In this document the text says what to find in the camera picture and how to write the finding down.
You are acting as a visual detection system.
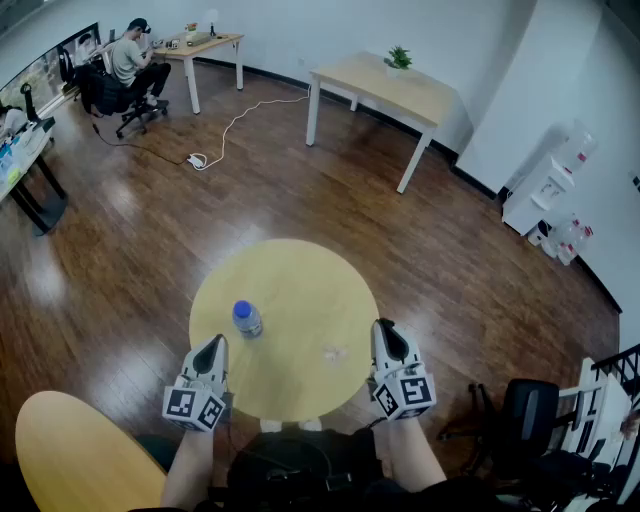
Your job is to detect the large round wooden table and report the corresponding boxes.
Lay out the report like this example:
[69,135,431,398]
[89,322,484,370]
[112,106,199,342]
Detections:
[14,390,169,512]

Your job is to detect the square wooden table white legs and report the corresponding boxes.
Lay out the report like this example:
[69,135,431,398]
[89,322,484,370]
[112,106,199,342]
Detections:
[305,51,459,195]

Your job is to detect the clear water jug red label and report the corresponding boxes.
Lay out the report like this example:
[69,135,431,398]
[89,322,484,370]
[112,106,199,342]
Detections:
[559,213,596,254]
[542,234,579,267]

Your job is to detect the green potted plant white pot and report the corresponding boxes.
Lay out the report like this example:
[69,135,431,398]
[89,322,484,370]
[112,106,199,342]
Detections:
[383,45,414,79]

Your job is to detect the small pink object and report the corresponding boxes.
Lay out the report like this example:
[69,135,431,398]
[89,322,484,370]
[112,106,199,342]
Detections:
[322,344,350,369]

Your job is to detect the person's left forearm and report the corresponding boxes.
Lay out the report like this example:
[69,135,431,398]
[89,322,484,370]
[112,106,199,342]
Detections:
[159,427,217,512]

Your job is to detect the person's black clothing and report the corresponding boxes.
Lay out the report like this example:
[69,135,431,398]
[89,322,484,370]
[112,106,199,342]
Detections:
[134,427,506,512]

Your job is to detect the black swivel office chair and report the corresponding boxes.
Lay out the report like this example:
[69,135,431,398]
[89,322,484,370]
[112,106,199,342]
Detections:
[74,63,170,140]

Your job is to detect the person's right forearm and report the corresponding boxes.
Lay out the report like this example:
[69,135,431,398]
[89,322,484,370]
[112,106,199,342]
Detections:
[387,415,449,494]

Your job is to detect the long wooden desk white legs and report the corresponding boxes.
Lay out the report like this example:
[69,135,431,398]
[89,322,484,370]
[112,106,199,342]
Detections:
[153,32,245,115]

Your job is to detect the white water dispenser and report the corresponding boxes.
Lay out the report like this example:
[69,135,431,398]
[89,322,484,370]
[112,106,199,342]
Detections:
[501,154,576,237]

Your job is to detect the black metal frame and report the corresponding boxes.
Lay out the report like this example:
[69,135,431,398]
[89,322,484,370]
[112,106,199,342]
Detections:
[591,343,640,401]

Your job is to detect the slim black chair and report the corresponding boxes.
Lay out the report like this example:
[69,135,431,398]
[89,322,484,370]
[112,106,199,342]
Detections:
[19,82,44,125]

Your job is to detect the white power cable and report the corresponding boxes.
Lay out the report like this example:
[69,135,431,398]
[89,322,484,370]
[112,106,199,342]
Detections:
[197,92,312,171]

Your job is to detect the round white table black pedestal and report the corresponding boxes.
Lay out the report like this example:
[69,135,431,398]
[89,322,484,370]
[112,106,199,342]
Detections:
[0,117,70,238]

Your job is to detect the small white bin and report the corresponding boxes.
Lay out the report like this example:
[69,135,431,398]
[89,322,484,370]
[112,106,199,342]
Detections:
[527,219,552,247]

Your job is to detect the wide dark-framed window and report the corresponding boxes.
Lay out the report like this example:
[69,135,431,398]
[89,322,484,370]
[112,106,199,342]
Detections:
[0,21,101,109]

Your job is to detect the clear plastic water bottle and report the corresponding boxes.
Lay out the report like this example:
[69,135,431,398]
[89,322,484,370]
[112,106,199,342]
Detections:
[232,299,264,340]

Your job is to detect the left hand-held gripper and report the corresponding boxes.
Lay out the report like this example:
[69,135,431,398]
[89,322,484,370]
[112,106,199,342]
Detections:
[162,333,232,433]

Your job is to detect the large clear water jug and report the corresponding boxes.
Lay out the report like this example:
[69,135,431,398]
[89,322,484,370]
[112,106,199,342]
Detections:
[558,119,599,174]

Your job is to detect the white and black chair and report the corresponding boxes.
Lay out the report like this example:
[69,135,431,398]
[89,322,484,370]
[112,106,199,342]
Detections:
[56,44,77,85]

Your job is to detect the thin black floor cable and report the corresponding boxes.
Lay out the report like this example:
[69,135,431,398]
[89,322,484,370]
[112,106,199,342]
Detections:
[91,110,190,166]

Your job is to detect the round light wooden table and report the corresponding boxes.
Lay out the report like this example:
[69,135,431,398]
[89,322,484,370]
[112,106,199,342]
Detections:
[188,238,381,423]

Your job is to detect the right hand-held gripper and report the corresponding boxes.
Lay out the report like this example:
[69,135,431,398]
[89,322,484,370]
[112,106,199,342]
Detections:
[368,318,438,422]

